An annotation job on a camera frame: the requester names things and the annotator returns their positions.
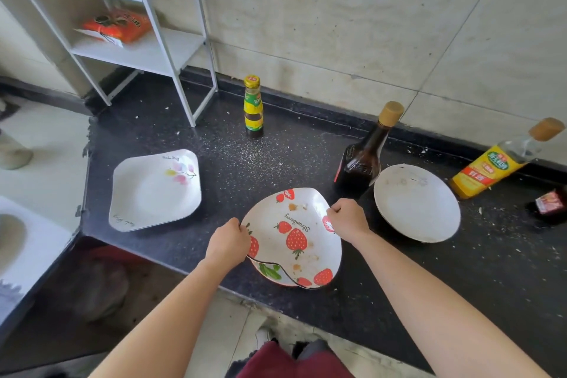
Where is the person's left hand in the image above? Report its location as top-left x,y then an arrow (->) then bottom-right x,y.
204,217 -> 252,276

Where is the person's right hand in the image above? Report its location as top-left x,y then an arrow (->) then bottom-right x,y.
326,198 -> 373,246

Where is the strawberry print plate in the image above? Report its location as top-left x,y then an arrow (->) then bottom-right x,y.
240,187 -> 343,290

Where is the dark bottle tan cap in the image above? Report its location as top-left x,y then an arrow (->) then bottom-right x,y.
333,100 -> 405,199

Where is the white round plate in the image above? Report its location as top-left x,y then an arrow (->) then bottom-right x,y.
373,164 -> 462,245

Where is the white square plate pink flower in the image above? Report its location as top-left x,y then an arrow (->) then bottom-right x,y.
108,148 -> 203,233

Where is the small green yellow label bottle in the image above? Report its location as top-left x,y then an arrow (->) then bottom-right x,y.
243,75 -> 265,139

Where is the clear bottle yellow label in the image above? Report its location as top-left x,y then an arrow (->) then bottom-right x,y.
449,117 -> 566,200

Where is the brown bottle black cap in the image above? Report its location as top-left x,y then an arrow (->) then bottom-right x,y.
527,187 -> 567,226

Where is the white metal shelf rack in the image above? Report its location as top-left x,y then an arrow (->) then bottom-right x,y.
0,0 -> 219,128

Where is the person's left forearm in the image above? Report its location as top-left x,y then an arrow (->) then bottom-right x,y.
88,258 -> 236,378

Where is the person's right forearm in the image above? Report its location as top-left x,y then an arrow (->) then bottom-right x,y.
353,229 -> 552,378

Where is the black speckled countertop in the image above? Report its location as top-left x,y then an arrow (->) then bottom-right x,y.
82,67 -> 567,378

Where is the person's grey shoe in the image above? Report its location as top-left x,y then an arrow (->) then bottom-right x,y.
255,327 -> 275,352

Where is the orange snack packet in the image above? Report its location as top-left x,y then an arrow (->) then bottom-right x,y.
74,8 -> 152,48

